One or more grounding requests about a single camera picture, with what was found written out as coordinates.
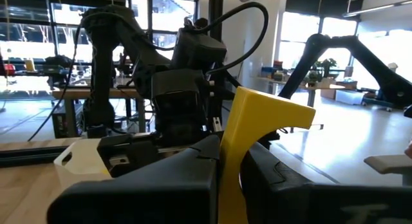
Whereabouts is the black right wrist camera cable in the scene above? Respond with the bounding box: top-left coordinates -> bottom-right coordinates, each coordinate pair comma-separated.
183,1 -> 270,77

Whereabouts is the wooden workbench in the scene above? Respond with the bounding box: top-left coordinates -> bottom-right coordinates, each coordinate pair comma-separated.
51,87 -> 152,138

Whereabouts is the white plastic bin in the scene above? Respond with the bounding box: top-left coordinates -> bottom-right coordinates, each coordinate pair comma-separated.
53,138 -> 113,190

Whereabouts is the black aluminium rig frame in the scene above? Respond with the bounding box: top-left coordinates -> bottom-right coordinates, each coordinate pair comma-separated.
0,145 -> 71,169

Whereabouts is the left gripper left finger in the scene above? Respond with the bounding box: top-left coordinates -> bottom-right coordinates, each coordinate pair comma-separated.
46,135 -> 222,224

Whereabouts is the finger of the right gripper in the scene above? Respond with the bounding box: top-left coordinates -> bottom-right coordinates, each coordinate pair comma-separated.
257,130 -> 285,151
96,133 -> 162,179

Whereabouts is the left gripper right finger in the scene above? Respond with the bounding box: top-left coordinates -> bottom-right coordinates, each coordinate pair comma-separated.
239,141 -> 412,224

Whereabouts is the yellow arch block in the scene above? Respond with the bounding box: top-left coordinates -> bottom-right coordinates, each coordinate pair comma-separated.
218,86 -> 317,224

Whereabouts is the white storage box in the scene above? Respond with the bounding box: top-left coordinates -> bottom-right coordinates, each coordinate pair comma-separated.
335,89 -> 366,106

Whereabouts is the beige chair armrest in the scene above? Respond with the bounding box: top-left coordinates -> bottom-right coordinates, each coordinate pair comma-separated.
363,154 -> 412,186

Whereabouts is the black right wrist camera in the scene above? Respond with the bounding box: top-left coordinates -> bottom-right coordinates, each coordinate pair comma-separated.
171,26 -> 228,73

